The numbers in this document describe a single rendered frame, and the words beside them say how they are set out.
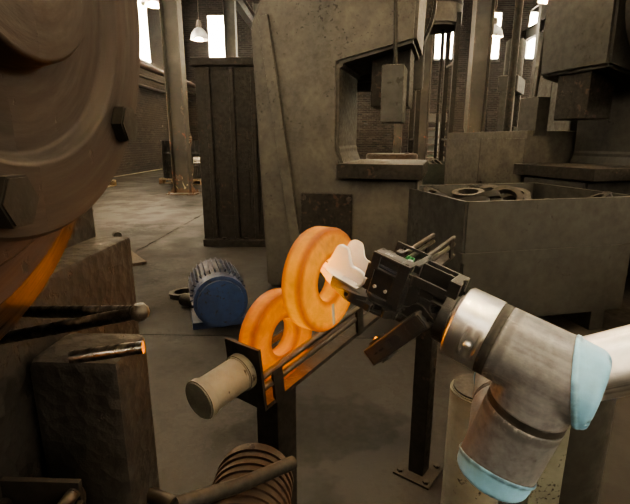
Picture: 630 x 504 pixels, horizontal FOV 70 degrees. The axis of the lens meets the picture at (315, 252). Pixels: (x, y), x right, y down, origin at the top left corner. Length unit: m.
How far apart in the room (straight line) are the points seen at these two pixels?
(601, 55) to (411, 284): 3.22
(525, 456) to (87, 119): 0.53
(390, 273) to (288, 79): 2.49
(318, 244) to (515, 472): 0.36
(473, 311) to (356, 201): 2.37
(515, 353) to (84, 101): 0.46
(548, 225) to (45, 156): 2.41
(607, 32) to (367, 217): 1.95
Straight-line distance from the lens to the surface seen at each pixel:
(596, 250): 2.78
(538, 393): 0.54
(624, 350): 0.70
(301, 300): 0.60
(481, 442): 0.60
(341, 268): 0.62
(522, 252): 2.48
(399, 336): 0.60
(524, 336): 0.54
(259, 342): 0.71
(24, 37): 0.25
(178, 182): 9.25
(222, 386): 0.67
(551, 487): 1.22
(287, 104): 2.97
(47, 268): 0.42
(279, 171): 2.99
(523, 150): 4.04
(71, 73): 0.31
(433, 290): 0.56
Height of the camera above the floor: 1.02
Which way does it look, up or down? 14 degrees down
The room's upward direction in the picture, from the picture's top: straight up
